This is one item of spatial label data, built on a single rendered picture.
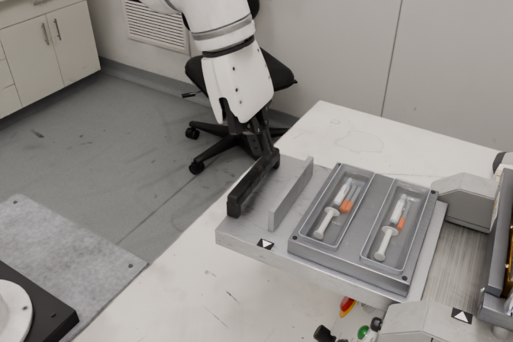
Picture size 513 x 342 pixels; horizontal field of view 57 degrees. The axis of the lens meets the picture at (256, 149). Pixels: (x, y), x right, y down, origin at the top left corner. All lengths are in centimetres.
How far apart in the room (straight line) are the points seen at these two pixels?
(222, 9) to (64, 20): 250
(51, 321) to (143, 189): 150
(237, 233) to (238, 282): 24
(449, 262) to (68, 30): 269
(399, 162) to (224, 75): 72
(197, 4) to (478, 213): 52
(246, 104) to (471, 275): 40
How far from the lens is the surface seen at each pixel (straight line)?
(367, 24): 228
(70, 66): 316
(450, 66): 224
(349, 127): 135
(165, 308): 90
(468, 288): 74
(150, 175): 242
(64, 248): 105
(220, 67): 62
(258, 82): 67
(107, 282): 96
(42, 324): 90
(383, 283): 64
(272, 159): 77
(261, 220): 71
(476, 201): 79
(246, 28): 63
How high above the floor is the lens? 146
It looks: 35 degrees down
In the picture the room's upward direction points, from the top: straight up
